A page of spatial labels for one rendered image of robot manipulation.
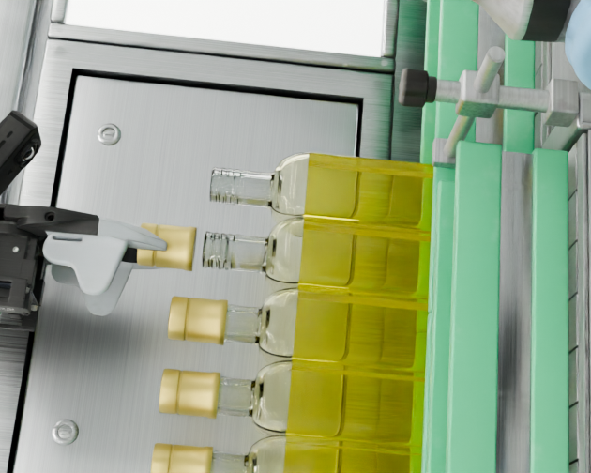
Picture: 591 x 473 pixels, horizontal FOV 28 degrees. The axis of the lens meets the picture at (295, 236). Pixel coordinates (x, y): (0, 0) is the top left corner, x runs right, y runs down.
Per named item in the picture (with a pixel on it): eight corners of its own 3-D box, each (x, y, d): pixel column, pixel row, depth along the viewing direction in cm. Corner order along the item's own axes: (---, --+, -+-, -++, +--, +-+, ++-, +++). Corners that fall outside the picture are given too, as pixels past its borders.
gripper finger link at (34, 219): (106, 251, 92) (-1, 245, 93) (109, 230, 93) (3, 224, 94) (92, 230, 88) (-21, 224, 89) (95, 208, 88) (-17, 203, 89)
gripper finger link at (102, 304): (157, 328, 97) (42, 312, 95) (165, 259, 99) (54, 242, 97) (161, 318, 94) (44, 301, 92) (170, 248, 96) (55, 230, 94)
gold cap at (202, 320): (227, 307, 94) (173, 301, 94) (228, 294, 91) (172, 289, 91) (223, 350, 93) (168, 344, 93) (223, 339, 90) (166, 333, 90)
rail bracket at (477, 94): (535, 147, 95) (380, 131, 94) (599, 44, 79) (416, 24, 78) (534, 182, 94) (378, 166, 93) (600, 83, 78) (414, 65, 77)
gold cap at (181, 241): (196, 236, 96) (143, 230, 96) (196, 221, 93) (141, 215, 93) (191, 277, 95) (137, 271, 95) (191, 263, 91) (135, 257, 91)
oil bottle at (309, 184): (518, 197, 101) (270, 173, 100) (535, 171, 96) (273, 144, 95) (517, 259, 99) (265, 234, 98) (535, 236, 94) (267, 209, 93)
